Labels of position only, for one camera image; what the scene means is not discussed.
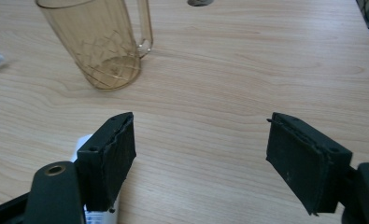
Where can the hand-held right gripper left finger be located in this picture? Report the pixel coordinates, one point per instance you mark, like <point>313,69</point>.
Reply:
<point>107,168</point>

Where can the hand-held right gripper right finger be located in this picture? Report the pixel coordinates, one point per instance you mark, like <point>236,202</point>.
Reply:
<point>303,161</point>

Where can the white toothpaste tube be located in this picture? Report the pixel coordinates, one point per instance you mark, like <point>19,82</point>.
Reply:
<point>95,218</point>

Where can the amber transparent cup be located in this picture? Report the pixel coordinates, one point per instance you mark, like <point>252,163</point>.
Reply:
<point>95,46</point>

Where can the dark round table grommet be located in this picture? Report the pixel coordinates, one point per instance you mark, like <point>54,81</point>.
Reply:
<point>200,2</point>

